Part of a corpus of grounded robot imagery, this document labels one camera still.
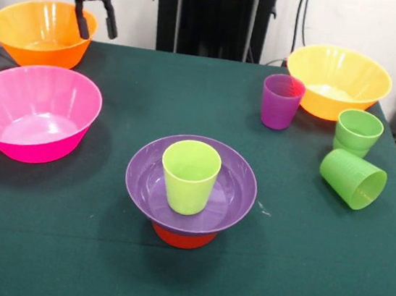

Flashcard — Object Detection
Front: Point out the large orange plastic bowl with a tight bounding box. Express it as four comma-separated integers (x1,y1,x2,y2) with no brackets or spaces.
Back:
0,0,101,76
280,41,396,128

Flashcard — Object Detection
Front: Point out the green plastic cup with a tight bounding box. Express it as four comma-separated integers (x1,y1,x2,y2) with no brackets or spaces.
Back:
155,136,225,219
331,106,387,161
314,145,391,215

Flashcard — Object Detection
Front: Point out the purple plastic cup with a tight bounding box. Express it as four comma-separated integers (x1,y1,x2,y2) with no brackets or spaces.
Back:
258,72,308,134

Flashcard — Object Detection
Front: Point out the dark green table cloth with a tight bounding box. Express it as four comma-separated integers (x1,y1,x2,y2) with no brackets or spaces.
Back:
0,29,396,296

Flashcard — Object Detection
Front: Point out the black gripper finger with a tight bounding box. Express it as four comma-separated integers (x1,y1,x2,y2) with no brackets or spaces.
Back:
69,0,96,41
97,0,123,41

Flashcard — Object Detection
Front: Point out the small red plastic bowl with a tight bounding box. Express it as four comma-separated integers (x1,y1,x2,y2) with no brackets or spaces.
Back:
150,221,218,254

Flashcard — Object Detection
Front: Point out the large pink plastic bowl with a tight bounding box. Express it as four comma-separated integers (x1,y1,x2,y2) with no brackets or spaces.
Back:
0,59,107,172

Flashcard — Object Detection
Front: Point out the purple plastic bowl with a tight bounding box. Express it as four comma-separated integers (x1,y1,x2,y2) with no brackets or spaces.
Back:
118,126,264,244

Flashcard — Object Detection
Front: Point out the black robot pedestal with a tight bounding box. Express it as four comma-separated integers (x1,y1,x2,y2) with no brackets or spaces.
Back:
146,0,279,66

